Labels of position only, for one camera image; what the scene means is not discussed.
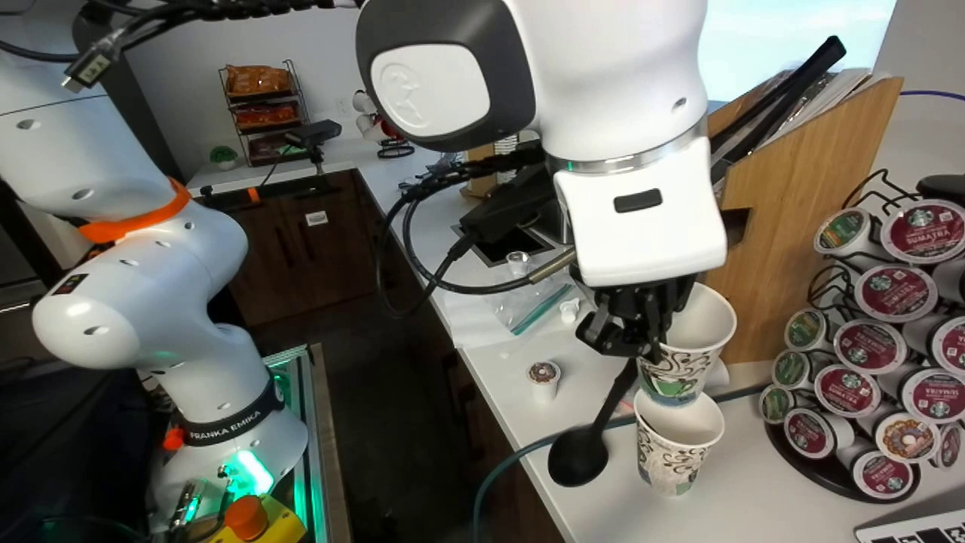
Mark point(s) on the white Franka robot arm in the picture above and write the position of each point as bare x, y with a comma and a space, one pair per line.
563, 90

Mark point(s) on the coffee pod green lid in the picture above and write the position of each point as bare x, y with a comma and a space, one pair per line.
843, 229
792, 370
777, 405
805, 331

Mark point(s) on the coffee pod red lid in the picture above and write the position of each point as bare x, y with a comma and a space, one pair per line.
871, 346
883, 473
894, 290
805, 431
846, 390
952, 348
923, 229
936, 393

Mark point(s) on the yellow emergency stop button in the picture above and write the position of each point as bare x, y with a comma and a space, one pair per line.
245, 516

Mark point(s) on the green bowl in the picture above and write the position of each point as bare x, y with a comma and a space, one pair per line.
225, 159

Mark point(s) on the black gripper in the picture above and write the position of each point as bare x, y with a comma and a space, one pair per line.
644, 306

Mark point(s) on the patterned black white tray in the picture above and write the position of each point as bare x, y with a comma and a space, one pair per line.
916, 528

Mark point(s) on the black stirrers bundle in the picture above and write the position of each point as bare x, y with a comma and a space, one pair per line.
779, 95

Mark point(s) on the coffee pod brown lid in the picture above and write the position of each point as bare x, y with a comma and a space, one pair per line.
905, 438

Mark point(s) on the white coffee pod dark lid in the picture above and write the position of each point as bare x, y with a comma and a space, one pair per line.
543, 374

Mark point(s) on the snack rack with shelves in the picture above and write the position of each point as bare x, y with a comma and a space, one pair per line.
261, 99

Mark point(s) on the clear plastic bag of stirrers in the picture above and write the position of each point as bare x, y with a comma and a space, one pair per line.
537, 307

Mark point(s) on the black plastic spoon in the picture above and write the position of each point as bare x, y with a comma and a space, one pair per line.
578, 454

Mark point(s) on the wooden condiment organizer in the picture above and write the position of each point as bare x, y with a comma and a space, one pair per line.
803, 220

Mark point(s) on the dark wooden cabinet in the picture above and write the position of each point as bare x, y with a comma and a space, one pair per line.
303, 242

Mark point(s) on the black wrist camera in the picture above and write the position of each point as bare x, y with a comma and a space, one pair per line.
509, 216

